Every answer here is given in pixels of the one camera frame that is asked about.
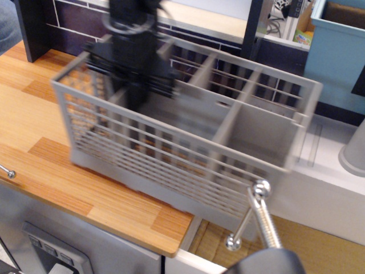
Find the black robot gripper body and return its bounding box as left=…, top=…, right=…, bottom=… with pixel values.
left=84, top=17, right=178, bottom=98

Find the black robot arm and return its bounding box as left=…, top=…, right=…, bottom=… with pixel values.
left=84, top=1, right=178, bottom=111

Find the light blue box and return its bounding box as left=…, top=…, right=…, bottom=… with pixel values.
left=304, top=1, right=364, bottom=114

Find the grey plastic drying rack basket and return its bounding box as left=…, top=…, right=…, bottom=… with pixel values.
left=51, top=37, right=322, bottom=231

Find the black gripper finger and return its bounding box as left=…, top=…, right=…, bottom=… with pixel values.
left=127, top=83, right=148, bottom=111

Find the grey control panel with buttons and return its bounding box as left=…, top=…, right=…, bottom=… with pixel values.
left=22, top=222, right=93, bottom=273

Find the dark grey shelf post left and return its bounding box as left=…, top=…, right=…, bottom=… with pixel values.
left=14, top=0, right=58, bottom=63

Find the white sink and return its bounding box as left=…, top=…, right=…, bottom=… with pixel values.
left=165, top=114, right=365, bottom=274

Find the grey faucet base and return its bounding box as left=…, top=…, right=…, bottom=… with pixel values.
left=338, top=120, right=364, bottom=177

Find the small silver clamp handle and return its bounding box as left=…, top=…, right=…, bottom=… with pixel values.
left=0, top=165, right=17, bottom=179

